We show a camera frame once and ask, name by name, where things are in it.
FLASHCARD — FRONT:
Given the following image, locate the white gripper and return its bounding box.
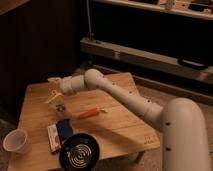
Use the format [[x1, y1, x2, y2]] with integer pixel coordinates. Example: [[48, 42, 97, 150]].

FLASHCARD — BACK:
[[45, 77, 62, 104]]

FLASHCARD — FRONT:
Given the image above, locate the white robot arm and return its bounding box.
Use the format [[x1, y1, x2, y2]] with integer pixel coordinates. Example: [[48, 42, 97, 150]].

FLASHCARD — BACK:
[[48, 69, 213, 171]]

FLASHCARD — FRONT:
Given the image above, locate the long grey case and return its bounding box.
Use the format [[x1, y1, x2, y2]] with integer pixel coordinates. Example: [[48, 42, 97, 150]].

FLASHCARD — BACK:
[[80, 37, 213, 85]]

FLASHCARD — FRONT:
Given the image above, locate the orange carrot toy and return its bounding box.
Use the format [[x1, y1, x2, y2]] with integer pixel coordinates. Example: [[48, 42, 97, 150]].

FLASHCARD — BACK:
[[77, 108, 107, 119]]

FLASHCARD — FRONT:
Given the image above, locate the blue rectangular block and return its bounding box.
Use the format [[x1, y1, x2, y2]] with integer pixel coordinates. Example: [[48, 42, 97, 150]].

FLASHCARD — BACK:
[[56, 119, 73, 141]]

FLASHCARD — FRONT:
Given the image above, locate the small dark metal clip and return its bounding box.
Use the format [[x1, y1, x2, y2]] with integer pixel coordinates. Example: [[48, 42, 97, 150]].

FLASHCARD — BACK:
[[56, 104, 66, 112]]

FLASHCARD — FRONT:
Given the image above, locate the translucent plastic cup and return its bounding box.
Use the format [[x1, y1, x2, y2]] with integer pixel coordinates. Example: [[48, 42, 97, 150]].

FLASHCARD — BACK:
[[3, 129, 31, 154]]

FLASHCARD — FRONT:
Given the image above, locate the wooden shelf board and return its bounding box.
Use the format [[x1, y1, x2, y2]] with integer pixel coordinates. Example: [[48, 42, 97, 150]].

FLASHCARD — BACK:
[[93, 0, 213, 21]]

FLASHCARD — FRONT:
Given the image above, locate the white boxed eraser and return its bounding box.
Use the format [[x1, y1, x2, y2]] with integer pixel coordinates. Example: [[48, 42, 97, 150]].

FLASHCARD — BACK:
[[47, 124, 61, 154]]

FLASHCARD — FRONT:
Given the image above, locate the metal vertical pole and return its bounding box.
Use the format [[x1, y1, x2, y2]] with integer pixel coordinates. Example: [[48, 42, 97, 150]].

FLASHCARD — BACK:
[[86, 0, 94, 41]]

